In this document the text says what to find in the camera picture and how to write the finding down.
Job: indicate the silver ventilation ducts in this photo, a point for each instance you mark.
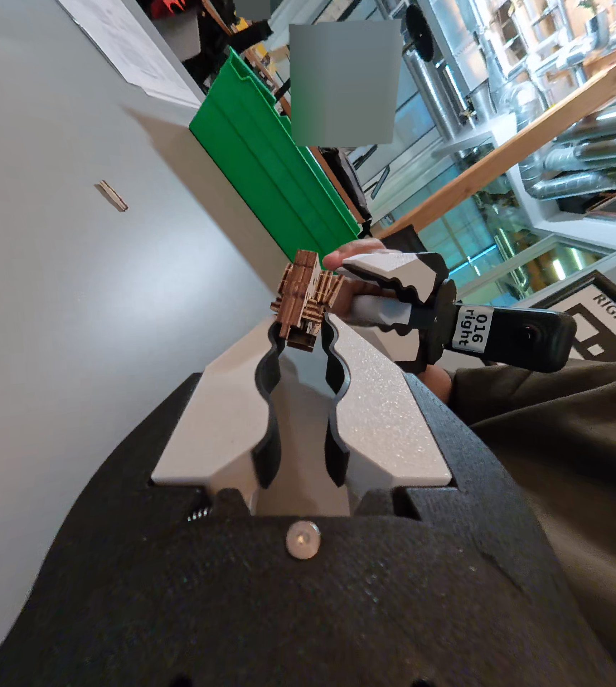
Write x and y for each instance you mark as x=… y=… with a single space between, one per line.
x=597 y=161

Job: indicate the wooden puzzle model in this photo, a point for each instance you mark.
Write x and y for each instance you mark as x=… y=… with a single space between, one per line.
x=302 y=300

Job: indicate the small wooden strip piece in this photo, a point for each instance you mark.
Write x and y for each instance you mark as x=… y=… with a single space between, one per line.
x=112 y=196

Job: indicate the black disc floor lamp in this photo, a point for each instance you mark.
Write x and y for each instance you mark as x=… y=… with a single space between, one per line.
x=419 y=32

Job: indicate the white paper sheet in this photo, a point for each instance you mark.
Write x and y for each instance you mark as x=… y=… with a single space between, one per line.
x=125 y=43

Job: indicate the green plastic bin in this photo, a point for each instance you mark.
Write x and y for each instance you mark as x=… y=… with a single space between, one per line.
x=265 y=161

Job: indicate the black office chair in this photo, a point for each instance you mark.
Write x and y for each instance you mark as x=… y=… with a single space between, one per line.
x=396 y=237

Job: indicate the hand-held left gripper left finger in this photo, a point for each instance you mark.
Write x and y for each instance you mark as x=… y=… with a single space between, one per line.
x=222 y=418

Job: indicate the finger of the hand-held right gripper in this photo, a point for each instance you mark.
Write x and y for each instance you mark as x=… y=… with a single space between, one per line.
x=383 y=265
x=372 y=311

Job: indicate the grey desk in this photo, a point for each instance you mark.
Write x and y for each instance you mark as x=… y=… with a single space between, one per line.
x=71 y=375

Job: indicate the person's olive shirt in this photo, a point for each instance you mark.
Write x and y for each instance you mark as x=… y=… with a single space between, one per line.
x=565 y=510

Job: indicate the background table with bag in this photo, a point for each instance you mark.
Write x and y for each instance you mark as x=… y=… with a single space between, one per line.
x=340 y=187

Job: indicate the person's right hand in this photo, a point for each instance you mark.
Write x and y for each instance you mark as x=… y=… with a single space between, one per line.
x=356 y=248

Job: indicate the slanted wooden beam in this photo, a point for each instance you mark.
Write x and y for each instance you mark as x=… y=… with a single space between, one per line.
x=528 y=129

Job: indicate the black bag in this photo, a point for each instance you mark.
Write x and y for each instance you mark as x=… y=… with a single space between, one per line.
x=353 y=177

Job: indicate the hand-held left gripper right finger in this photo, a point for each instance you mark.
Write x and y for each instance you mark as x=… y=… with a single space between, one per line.
x=388 y=424

